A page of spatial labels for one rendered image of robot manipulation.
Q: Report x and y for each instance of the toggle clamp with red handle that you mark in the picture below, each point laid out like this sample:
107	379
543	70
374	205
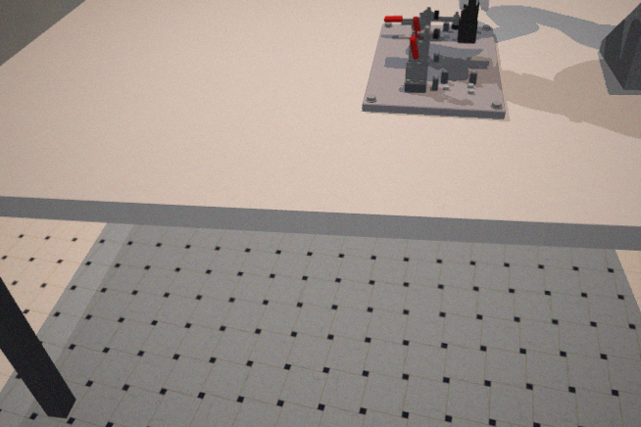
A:
398	19
416	73

